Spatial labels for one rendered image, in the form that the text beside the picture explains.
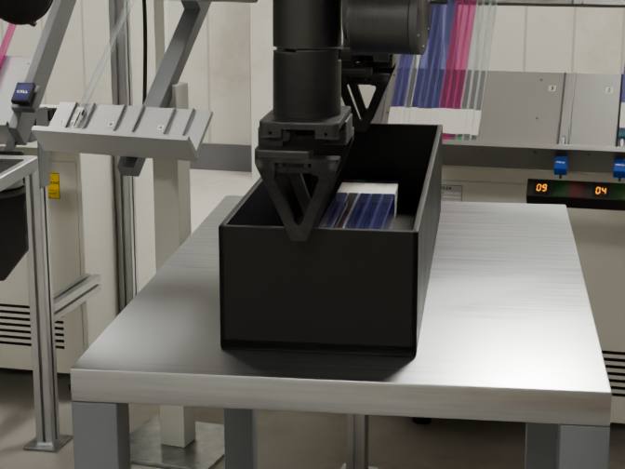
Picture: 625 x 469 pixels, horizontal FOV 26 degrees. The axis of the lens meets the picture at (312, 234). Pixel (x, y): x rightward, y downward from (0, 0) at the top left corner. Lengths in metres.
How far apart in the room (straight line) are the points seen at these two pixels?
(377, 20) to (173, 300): 0.40
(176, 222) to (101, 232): 0.50
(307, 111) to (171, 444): 2.00
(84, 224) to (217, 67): 2.92
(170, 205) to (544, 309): 1.65
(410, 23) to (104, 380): 0.39
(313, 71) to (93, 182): 2.22
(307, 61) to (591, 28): 4.71
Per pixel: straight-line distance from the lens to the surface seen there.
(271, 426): 3.17
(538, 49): 5.80
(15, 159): 1.62
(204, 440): 3.08
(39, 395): 3.08
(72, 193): 3.25
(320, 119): 1.11
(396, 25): 1.08
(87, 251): 3.29
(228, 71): 6.09
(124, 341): 1.23
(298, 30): 1.10
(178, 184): 2.87
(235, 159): 6.12
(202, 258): 1.50
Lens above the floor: 1.18
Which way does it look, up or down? 14 degrees down
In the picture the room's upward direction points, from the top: straight up
